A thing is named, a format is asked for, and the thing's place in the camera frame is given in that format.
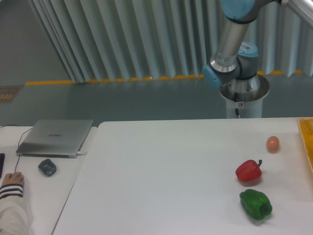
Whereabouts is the black mouse cable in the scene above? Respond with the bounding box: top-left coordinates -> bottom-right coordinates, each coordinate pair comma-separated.
0,124 -> 34,173

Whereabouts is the person's hand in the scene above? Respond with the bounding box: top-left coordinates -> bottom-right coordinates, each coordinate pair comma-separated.
1,172 -> 24,187

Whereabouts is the black keyboard edge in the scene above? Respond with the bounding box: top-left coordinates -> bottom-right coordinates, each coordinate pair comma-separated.
0,153 -> 5,178

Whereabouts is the brown egg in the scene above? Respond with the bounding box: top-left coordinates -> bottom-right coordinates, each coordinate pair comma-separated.
266,136 -> 280,153

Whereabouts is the white pleated curtain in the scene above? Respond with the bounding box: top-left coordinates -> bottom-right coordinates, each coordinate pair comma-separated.
30,0 -> 313,83

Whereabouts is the yellow plastic basket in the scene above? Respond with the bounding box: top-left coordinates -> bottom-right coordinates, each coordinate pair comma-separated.
297,117 -> 313,170

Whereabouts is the red bell pepper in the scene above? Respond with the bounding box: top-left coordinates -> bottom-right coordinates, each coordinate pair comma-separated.
235,160 -> 263,182

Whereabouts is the striped sleeve forearm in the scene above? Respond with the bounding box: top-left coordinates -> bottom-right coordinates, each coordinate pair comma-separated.
0,184 -> 29,235

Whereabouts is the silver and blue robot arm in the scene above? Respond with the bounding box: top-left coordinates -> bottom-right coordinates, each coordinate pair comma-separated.
202,0 -> 272,88

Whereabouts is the silver closed laptop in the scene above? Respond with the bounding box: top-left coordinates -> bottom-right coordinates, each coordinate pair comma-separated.
16,119 -> 93,158

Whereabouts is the green bell pepper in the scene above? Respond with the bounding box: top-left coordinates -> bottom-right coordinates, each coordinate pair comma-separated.
239,189 -> 272,220

